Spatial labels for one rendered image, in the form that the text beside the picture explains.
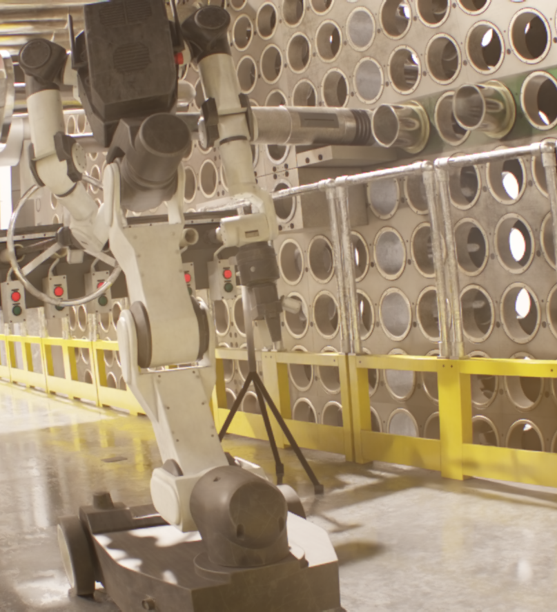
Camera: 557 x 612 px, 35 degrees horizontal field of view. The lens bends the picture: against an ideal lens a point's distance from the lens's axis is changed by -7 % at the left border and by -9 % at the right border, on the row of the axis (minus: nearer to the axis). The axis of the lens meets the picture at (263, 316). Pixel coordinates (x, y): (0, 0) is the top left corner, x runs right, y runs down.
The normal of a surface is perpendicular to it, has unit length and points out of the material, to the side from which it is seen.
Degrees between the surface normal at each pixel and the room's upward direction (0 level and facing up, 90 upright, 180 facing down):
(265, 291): 81
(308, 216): 90
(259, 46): 90
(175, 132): 69
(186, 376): 57
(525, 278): 90
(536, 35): 90
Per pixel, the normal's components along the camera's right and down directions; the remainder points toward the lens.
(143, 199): 0.21, 0.93
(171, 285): 0.31, -0.39
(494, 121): 0.44, 0.65
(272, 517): 0.48, -0.18
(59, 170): -0.15, 0.29
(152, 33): 0.17, -0.06
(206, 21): 0.12, -0.31
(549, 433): -0.85, 0.11
